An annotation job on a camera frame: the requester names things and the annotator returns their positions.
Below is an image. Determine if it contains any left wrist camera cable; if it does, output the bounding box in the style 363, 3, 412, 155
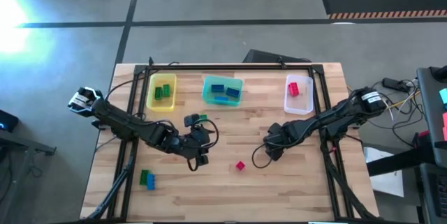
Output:
187, 118, 220, 172

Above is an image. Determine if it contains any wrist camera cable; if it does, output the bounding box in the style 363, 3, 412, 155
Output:
187, 118, 220, 172
251, 142, 277, 169

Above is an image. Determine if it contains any black hazard-striped floor mat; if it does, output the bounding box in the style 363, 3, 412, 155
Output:
318, 0, 447, 20

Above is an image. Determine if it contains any clear plastic bin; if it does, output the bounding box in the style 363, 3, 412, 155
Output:
283, 73, 315, 116

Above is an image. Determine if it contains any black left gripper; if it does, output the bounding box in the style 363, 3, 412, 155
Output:
184, 114, 212, 166

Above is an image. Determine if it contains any yellow cable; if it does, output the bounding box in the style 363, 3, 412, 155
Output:
386, 91, 422, 110

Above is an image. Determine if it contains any black aluminium table frame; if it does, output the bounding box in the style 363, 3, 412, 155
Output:
83, 64, 380, 222

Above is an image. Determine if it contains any teal translucent plastic bin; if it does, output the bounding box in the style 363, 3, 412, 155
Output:
201, 75, 244, 107

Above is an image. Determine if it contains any black device with blue light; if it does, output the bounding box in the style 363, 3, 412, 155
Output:
0, 109, 20, 133

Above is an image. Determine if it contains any large red toy block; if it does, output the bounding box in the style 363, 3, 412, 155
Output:
287, 82, 300, 98

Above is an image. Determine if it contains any red and black clamp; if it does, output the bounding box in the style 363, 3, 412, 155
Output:
412, 130, 430, 148

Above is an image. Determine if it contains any thin black cable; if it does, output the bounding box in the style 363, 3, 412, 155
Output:
103, 61, 181, 102

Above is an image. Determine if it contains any white paper sheet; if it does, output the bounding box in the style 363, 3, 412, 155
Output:
362, 146, 405, 198

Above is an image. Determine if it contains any black power adapter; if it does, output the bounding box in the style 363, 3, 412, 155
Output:
382, 77, 408, 93

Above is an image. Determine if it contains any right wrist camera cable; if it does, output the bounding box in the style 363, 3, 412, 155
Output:
251, 142, 277, 169

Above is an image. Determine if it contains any yellow translucent plastic bin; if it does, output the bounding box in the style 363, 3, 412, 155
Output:
145, 73, 177, 112

